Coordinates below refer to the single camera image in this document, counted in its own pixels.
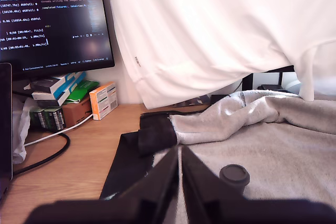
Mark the green notebook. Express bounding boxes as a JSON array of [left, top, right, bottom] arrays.
[[64, 79, 100, 104]]

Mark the brown cardboard box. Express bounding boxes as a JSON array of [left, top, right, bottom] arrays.
[[61, 95, 93, 128]]

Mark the black computer monitor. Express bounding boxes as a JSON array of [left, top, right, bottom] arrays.
[[0, 0, 116, 79]]

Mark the dark laptop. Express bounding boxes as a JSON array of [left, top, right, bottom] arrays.
[[0, 62, 13, 204]]

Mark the grey sweatshirt with black trim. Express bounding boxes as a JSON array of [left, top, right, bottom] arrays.
[[99, 90, 336, 224]]

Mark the dark grey flat box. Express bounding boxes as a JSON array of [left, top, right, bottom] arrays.
[[29, 78, 60, 94]]

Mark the thick black cable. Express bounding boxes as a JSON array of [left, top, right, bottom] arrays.
[[12, 132, 71, 175]]

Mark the orange and white carton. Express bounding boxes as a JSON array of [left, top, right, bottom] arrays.
[[89, 81, 119, 121]]

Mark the white plastic bag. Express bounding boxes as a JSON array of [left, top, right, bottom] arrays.
[[12, 95, 34, 165]]

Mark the white cable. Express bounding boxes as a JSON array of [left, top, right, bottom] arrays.
[[24, 113, 94, 146]]

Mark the blue and white box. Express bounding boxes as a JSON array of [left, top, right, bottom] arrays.
[[31, 78, 79, 107], [51, 71, 87, 96]]

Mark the black monitor stand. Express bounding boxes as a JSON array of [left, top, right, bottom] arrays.
[[241, 65, 295, 91]]

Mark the white hanging shirt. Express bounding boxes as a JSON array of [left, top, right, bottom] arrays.
[[106, 0, 336, 111]]

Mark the green battery pack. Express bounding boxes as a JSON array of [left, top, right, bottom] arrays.
[[44, 106, 66, 131], [29, 107, 47, 130]]

